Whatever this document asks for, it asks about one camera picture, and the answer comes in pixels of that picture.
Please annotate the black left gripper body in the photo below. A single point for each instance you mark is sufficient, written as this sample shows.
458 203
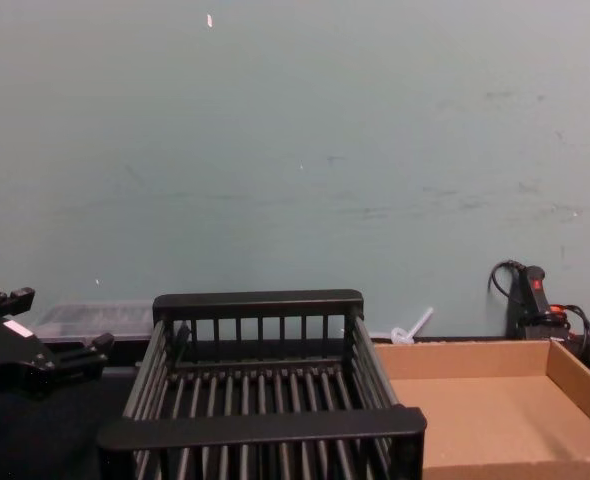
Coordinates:
10 355

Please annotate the black table cloth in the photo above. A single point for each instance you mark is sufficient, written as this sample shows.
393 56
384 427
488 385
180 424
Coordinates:
50 440

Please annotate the clear plastic case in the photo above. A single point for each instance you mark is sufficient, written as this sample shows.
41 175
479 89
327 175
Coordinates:
100 315

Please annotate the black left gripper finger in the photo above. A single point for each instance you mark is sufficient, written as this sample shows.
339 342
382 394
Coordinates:
82 356
21 298

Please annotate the black rack with steel bars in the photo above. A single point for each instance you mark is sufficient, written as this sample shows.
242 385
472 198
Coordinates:
255 302

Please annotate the plain pale wall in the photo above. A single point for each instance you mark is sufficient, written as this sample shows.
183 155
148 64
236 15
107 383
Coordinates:
275 150

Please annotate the shallow brown cardboard tray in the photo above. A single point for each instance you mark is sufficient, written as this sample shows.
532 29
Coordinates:
475 400

